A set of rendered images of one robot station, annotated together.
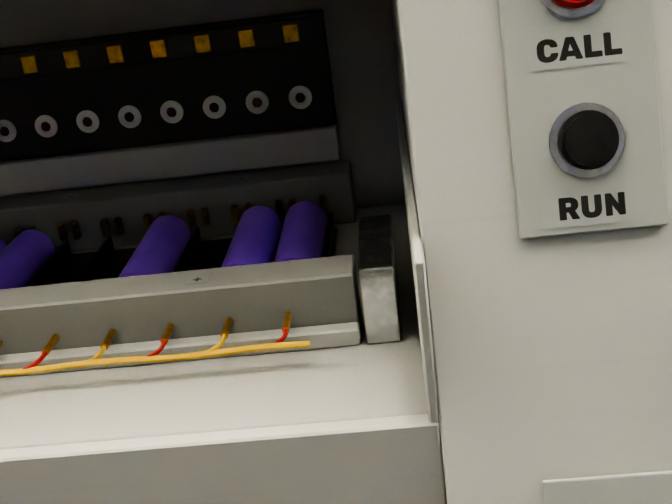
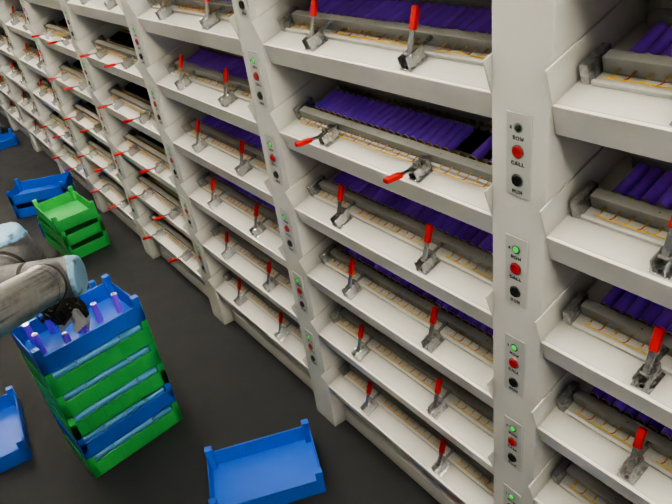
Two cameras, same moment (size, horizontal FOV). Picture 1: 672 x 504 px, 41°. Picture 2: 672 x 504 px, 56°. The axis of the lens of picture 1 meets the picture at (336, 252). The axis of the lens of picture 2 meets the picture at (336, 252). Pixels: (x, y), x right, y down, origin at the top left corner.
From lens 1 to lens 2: 0.80 m
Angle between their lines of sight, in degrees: 57
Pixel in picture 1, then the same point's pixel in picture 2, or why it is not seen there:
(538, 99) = (510, 170)
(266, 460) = (468, 210)
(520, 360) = (505, 212)
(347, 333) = not seen: hidden behind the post
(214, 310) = (477, 173)
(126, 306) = (463, 166)
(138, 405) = (457, 189)
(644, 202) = (525, 194)
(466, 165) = (499, 175)
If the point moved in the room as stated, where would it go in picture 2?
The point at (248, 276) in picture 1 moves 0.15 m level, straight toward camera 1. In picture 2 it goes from (485, 169) to (430, 209)
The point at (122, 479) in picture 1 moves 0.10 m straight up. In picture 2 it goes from (448, 203) to (445, 145)
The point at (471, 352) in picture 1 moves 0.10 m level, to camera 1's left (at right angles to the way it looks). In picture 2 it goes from (497, 207) to (445, 190)
